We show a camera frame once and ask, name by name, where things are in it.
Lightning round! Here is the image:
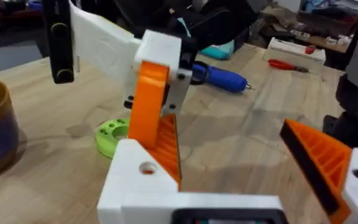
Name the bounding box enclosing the black bag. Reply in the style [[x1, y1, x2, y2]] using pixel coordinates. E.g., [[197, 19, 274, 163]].
[[113, 0, 258, 51]]

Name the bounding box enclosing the blue electric screwdriver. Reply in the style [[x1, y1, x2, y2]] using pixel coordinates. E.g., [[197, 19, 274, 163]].
[[190, 60, 256, 94]]

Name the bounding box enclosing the white flat box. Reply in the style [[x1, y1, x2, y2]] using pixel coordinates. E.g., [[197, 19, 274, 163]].
[[262, 37, 327, 71]]

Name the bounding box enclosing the red handled tool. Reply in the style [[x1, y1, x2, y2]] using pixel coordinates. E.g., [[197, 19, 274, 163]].
[[267, 58, 310, 74]]

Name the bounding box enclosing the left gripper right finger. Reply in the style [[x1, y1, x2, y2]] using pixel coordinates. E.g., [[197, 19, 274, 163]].
[[279, 119, 358, 224]]

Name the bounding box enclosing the green disc with holes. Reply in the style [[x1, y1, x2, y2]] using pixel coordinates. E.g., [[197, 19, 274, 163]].
[[95, 118, 131, 160]]

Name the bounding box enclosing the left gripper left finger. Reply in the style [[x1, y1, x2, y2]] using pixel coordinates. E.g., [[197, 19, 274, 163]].
[[97, 139, 180, 224]]

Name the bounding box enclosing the teal soft bag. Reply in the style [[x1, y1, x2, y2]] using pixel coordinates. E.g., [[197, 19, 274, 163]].
[[197, 39, 236, 61]]

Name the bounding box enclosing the black upright wrist plate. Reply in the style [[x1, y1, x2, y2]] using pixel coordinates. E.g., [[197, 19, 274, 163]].
[[41, 0, 75, 85]]

